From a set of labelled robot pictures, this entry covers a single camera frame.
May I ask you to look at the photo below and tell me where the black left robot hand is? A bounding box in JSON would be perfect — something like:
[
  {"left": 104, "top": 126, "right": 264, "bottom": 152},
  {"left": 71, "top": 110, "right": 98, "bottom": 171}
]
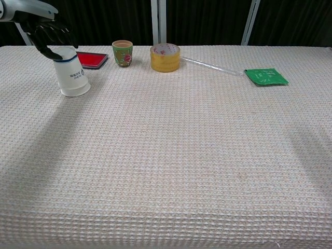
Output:
[{"left": 16, "top": 11, "right": 79, "bottom": 61}]

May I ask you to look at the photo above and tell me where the white paper cup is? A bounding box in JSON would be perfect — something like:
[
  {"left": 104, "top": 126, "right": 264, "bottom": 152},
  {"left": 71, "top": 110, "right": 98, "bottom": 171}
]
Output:
[{"left": 47, "top": 45, "right": 91, "bottom": 98}]

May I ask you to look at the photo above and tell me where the green floral ceramic cup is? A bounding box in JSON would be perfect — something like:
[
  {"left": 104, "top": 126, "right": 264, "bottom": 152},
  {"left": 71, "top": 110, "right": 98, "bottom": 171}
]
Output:
[{"left": 112, "top": 40, "right": 134, "bottom": 67}]

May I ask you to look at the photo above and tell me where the red ink pad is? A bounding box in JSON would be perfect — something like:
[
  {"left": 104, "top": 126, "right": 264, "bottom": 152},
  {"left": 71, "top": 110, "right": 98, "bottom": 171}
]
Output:
[{"left": 76, "top": 51, "right": 109, "bottom": 70}]

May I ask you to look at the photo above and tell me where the yellow packing tape roll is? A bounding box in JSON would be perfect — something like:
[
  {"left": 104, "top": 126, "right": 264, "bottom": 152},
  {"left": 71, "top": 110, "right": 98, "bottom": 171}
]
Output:
[{"left": 150, "top": 43, "right": 181, "bottom": 73}]

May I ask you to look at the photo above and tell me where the black curtain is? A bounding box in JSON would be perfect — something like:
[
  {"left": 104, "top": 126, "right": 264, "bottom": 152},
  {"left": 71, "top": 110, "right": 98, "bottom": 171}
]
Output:
[{"left": 0, "top": 0, "right": 332, "bottom": 48}]

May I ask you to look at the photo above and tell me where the clear plastic straw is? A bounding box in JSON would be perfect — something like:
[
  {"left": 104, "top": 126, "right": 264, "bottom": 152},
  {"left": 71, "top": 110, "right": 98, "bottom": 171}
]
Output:
[{"left": 179, "top": 56, "right": 247, "bottom": 76}]

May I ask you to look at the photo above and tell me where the white woven tablecloth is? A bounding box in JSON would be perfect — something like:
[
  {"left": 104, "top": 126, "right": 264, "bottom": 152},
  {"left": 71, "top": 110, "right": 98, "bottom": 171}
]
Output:
[{"left": 0, "top": 45, "right": 332, "bottom": 249}]

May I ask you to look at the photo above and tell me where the green foil sachet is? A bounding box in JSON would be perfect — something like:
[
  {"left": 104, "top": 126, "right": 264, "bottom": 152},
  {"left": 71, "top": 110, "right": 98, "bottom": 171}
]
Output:
[{"left": 244, "top": 68, "right": 289, "bottom": 87}]

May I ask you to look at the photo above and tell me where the white metal frame post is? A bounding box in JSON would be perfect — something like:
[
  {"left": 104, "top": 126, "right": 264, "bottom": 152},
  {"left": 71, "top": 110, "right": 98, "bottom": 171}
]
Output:
[
  {"left": 15, "top": 22, "right": 35, "bottom": 47},
  {"left": 150, "top": 0, "right": 167, "bottom": 46},
  {"left": 240, "top": 0, "right": 261, "bottom": 47}
]

